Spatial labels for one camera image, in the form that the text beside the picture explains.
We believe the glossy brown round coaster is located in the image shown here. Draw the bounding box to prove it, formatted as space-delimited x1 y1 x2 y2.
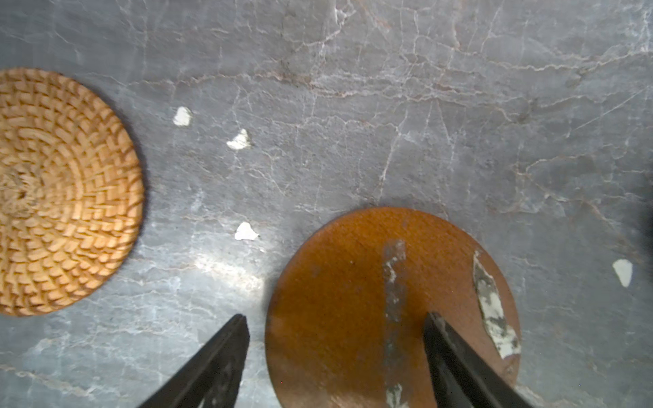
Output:
265 207 520 407

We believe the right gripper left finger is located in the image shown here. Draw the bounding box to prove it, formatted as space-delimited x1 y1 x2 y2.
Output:
140 314 250 408

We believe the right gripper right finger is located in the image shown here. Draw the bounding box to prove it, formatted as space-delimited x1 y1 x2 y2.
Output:
423 312 531 408

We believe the wicker rattan round coaster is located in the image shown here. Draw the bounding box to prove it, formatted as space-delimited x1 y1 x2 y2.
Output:
1 68 145 317

